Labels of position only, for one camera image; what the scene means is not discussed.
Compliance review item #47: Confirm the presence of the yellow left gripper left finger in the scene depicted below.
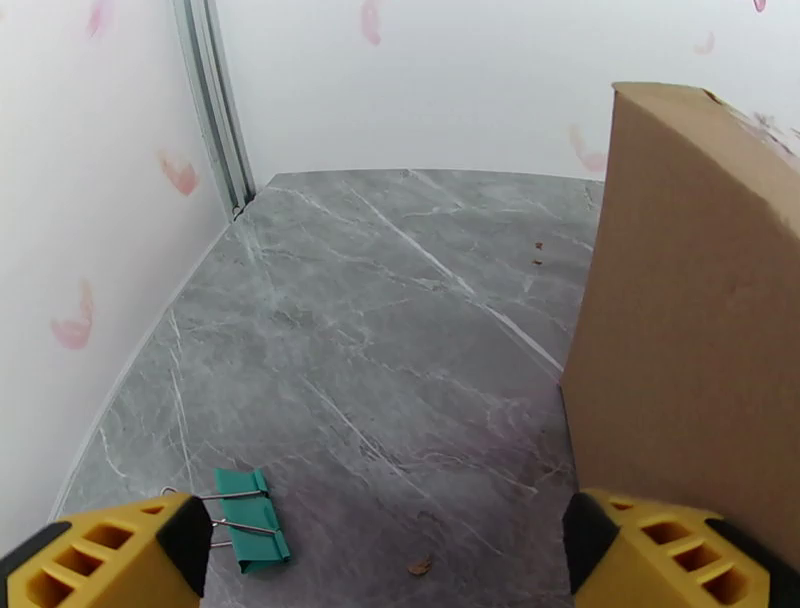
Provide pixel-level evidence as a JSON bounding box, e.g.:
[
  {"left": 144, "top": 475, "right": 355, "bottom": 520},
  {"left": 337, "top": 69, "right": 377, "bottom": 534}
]
[{"left": 0, "top": 491, "right": 214, "bottom": 608}]

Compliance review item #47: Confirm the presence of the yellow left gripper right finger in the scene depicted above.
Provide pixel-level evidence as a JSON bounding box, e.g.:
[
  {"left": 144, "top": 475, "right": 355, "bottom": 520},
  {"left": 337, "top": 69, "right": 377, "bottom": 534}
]
[{"left": 561, "top": 489, "right": 800, "bottom": 608}]

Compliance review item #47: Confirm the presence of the brown cardboard express box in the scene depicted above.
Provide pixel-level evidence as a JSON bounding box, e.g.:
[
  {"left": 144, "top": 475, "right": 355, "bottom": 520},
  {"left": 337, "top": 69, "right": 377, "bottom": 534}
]
[{"left": 557, "top": 81, "right": 800, "bottom": 573}]

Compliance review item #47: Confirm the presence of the green binder clip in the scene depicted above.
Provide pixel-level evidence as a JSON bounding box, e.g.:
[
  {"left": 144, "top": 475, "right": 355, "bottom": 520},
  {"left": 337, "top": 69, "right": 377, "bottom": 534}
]
[{"left": 159, "top": 467, "right": 293, "bottom": 575}]

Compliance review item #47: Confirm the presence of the aluminium frame corner post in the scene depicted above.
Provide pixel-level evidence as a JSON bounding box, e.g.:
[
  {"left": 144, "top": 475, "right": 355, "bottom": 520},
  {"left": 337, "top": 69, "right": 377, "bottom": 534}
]
[{"left": 171, "top": 0, "right": 258, "bottom": 220}]

